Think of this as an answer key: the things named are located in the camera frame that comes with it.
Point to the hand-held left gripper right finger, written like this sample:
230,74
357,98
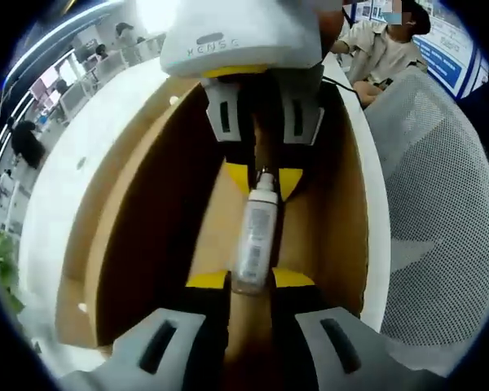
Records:
309,350

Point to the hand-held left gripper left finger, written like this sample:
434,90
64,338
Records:
171,346

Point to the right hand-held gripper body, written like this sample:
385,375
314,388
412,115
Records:
244,24

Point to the small clear white bottle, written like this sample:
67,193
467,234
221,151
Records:
256,232

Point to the brown cardboard shoe box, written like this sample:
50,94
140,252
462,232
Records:
146,203

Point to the person's own body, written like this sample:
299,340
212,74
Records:
391,53

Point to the white mesh office chair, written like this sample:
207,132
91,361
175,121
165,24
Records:
432,183

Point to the round table grommet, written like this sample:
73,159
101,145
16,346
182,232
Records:
81,163

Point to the pink screen monitor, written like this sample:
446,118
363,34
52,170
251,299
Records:
45,85

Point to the green potted plant white pot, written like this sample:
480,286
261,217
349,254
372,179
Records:
4,260

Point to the blue white wall poster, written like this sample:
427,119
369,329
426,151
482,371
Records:
444,53

